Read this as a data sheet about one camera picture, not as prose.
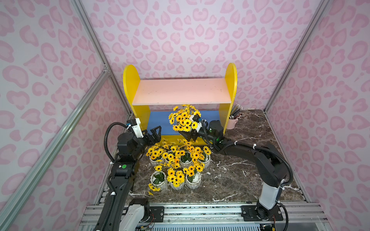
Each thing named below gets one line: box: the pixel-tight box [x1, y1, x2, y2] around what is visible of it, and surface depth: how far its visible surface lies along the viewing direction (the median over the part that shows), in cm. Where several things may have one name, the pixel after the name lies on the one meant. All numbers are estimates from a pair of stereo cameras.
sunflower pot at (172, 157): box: [162, 145, 185, 169], surface depth 82 cm
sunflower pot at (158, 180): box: [147, 165, 167, 197], surface depth 79 cm
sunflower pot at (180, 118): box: [168, 103, 202, 132], surface depth 72 cm
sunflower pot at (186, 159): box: [175, 138, 193, 168], surface depth 86 cm
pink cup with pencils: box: [226, 102, 244, 130], surface depth 105 cm
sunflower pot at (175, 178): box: [166, 167, 185, 191], surface depth 73 cm
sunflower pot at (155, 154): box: [145, 145, 165, 166], surface depth 82 cm
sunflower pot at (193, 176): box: [182, 162, 206, 190], surface depth 77 cm
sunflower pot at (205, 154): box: [197, 145, 212, 169], surface depth 83 cm
